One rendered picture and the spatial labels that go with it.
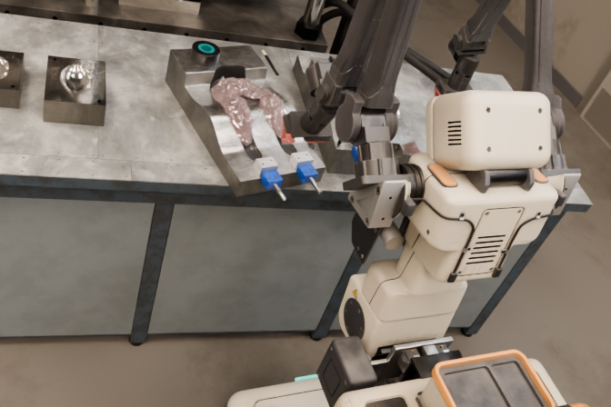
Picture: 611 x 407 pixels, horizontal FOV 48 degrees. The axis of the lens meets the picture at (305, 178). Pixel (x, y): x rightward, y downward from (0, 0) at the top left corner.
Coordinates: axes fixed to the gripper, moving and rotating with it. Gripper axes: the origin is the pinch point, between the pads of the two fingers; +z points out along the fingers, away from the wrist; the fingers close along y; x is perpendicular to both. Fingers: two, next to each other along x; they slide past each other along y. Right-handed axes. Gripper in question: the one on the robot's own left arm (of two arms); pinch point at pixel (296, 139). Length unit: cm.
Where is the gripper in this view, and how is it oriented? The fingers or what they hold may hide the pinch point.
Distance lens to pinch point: 166.5
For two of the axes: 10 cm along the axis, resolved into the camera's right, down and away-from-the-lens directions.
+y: -9.0, 0.4, -4.3
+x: 1.9, 9.3, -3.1
